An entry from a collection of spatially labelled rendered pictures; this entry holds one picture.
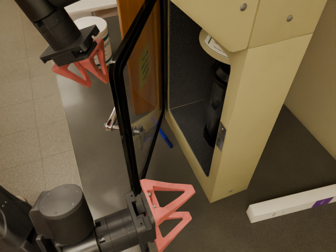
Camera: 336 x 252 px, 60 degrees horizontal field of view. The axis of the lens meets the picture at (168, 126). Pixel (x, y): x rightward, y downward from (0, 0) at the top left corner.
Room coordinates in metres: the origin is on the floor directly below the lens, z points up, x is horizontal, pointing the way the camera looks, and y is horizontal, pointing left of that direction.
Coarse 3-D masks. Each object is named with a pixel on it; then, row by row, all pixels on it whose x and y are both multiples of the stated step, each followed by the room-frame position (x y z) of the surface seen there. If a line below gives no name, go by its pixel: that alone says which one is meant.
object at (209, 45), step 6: (204, 30) 0.50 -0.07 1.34; (204, 36) 0.49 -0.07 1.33; (210, 36) 0.47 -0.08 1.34; (204, 42) 0.48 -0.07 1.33; (210, 42) 0.46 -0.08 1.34; (204, 48) 0.47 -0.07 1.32; (210, 48) 0.46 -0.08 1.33; (216, 48) 0.45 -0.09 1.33; (210, 54) 0.45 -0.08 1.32; (216, 54) 0.44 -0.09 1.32; (222, 54) 0.44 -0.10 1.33; (222, 60) 0.43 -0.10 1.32; (228, 60) 0.43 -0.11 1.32
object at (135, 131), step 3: (135, 126) 0.37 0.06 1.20; (138, 126) 0.37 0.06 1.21; (141, 126) 0.37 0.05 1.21; (132, 129) 0.36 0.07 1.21; (135, 129) 0.36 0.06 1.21; (138, 129) 0.36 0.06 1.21; (141, 129) 0.36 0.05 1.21; (132, 132) 0.36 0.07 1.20; (135, 132) 0.36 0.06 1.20; (138, 132) 0.36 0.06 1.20; (141, 132) 0.36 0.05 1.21; (141, 135) 0.35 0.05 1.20; (141, 138) 0.36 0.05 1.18; (141, 141) 0.36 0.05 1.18; (141, 144) 0.36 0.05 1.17; (141, 147) 0.35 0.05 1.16
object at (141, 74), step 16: (144, 0) 0.52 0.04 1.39; (128, 32) 0.41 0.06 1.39; (144, 32) 0.48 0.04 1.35; (144, 48) 0.47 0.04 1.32; (160, 48) 0.59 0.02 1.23; (112, 64) 0.33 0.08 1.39; (128, 64) 0.38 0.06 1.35; (144, 64) 0.46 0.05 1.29; (160, 64) 0.59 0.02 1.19; (112, 80) 0.32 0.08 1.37; (128, 80) 0.37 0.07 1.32; (144, 80) 0.46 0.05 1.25; (160, 80) 0.59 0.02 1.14; (112, 96) 0.32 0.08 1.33; (128, 96) 0.36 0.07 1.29; (144, 96) 0.45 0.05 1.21; (160, 96) 0.58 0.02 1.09; (144, 112) 0.44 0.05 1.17; (160, 112) 0.58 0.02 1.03; (144, 128) 0.43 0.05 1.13; (144, 144) 0.42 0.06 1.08; (128, 160) 0.32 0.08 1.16; (144, 160) 0.41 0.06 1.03; (128, 176) 0.32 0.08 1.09
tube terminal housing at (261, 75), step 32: (288, 0) 0.35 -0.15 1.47; (320, 0) 0.37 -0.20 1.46; (256, 32) 0.34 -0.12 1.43; (288, 32) 0.36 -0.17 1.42; (256, 64) 0.34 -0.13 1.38; (288, 64) 0.37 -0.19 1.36; (256, 96) 0.35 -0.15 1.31; (256, 128) 0.36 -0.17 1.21; (192, 160) 0.44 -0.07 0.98; (224, 160) 0.34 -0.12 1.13; (256, 160) 0.37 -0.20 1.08; (224, 192) 0.35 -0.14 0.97
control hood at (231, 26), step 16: (176, 0) 0.30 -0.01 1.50; (192, 0) 0.30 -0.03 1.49; (208, 0) 0.31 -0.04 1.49; (224, 0) 0.32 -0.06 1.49; (240, 0) 0.33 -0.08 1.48; (256, 0) 0.33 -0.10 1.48; (192, 16) 0.31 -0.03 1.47; (208, 16) 0.31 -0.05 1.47; (224, 16) 0.32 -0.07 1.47; (240, 16) 0.33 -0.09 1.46; (208, 32) 0.32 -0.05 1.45; (224, 32) 0.32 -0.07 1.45; (240, 32) 0.33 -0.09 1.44; (240, 48) 0.33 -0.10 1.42
